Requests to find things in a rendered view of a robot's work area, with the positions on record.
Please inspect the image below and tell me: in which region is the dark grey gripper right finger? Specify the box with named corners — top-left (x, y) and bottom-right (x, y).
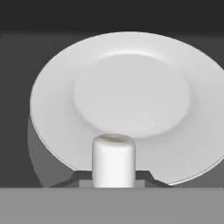
top-left (134, 170), bottom-right (171, 189)

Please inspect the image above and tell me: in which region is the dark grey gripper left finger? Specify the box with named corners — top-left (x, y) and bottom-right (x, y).
top-left (50, 170), bottom-right (95, 189)

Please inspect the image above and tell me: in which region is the white marshmallow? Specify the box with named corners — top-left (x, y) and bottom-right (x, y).
top-left (91, 133), bottom-right (137, 189)

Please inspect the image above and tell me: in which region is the grey microwave turntable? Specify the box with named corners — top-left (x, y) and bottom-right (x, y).
top-left (26, 113), bottom-right (224, 189)

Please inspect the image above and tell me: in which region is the dark microwave oven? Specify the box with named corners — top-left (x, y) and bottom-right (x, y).
top-left (0, 0), bottom-right (224, 189)

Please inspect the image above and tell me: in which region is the white round plate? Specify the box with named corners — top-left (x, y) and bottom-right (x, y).
top-left (29, 31), bottom-right (224, 186)

